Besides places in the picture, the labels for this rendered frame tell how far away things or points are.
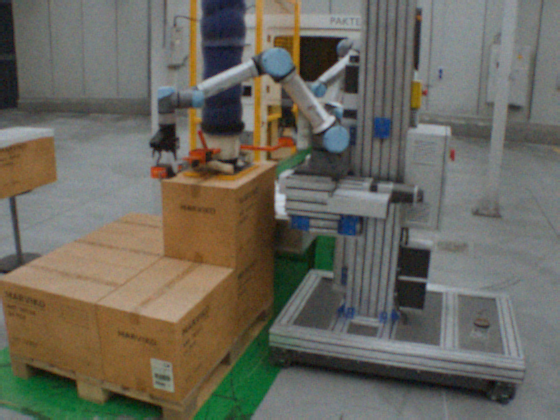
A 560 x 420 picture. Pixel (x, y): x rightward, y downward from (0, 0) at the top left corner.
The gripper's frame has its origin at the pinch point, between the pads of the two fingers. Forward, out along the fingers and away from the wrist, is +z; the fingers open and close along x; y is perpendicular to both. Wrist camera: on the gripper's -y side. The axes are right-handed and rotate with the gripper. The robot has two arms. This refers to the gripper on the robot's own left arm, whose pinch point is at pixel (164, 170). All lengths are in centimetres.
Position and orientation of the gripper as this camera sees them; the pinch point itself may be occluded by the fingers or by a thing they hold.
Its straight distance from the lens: 229.8
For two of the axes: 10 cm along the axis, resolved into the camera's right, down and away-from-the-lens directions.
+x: -9.5, -1.1, 3.0
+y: 3.2, -2.6, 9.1
